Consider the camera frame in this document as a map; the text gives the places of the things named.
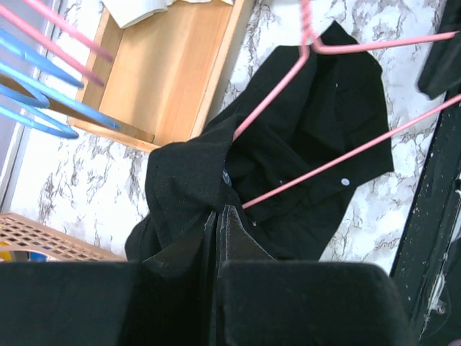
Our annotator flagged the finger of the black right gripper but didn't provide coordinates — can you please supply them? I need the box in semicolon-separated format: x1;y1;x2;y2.
417;0;461;99

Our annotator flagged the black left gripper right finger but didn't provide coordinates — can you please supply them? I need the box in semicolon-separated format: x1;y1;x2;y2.
216;205;414;345

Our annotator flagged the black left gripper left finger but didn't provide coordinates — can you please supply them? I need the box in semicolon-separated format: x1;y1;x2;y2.
1;219;215;345

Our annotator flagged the pink wire hanger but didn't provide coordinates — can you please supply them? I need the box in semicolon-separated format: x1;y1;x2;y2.
232;0;461;210

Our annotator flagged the black button shirt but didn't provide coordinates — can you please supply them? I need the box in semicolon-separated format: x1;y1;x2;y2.
124;20;395;264

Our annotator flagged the blue hanger bundle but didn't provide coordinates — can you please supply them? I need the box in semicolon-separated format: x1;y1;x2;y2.
1;30;120;139

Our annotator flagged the white hanging shirt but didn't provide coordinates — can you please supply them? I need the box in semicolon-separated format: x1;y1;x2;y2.
102;1;237;29

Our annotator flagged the pink hanger bundle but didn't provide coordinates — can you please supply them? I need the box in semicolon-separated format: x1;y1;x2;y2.
0;0;115;87

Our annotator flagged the peach file organizer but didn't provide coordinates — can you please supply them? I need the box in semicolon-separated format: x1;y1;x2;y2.
1;213;125;262

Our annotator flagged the wooden clothes rack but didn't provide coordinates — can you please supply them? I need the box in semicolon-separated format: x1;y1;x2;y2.
69;0;253;152

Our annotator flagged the black mounting rail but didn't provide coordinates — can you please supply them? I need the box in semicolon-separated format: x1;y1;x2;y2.
390;103;460;337

